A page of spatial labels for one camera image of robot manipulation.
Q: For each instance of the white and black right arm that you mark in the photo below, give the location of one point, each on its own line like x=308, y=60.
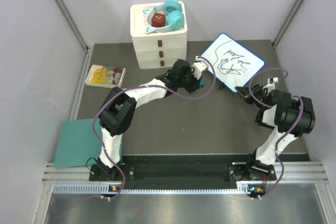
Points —
x=288, y=117

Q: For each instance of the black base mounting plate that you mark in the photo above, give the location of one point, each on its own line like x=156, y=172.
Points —
x=218, y=167

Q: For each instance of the yellow illustrated book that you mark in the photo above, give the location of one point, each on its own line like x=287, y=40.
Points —
x=105, y=76

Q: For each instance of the aluminium front rail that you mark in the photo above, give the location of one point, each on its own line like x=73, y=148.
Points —
x=294, y=172

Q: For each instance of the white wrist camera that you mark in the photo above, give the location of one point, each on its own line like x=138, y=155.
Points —
x=271, y=83
x=198, y=68

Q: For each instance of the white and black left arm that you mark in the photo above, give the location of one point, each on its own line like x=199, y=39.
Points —
x=119, y=107

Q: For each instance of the teal cat-ear headphones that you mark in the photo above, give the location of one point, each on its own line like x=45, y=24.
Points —
x=174, y=17

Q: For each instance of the white stacked drawer box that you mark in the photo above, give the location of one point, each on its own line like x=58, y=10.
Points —
x=156, y=50

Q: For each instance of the blue-framed whiteboard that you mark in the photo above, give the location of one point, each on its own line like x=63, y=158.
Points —
x=233, y=64

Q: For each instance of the teal green mat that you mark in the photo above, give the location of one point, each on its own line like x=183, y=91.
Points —
x=78, y=145

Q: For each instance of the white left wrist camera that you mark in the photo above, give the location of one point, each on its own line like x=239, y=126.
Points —
x=198, y=68

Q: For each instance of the blue heart-shaped eraser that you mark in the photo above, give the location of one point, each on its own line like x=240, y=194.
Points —
x=202, y=83

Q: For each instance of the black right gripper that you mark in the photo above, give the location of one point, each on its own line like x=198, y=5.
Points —
x=244, y=92

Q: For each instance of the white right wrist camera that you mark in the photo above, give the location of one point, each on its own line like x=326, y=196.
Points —
x=271, y=83

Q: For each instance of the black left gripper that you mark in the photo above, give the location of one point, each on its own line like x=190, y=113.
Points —
x=196, y=82

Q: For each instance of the dark red cube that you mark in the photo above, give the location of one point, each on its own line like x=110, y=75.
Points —
x=158, y=20

